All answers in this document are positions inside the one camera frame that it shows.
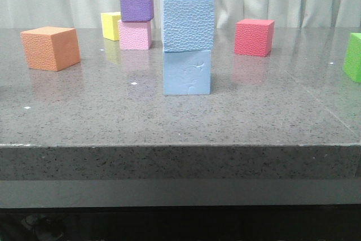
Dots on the red textured foam cube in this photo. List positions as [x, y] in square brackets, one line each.
[253, 37]

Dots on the yellow foam cube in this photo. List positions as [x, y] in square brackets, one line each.
[110, 25]

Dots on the pink foam cube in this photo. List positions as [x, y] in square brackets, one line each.
[135, 35]

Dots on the purple foam cube stacked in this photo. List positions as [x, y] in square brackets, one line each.
[137, 10]

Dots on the green foam cube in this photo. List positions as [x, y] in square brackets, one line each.
[352, 61]

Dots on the orange textured foam cube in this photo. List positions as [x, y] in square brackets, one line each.
[51, 48]

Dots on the light blue foam cube base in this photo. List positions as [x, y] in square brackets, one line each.
[187, 72]

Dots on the light blue foam cube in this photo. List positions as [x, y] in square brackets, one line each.
[187, 25]

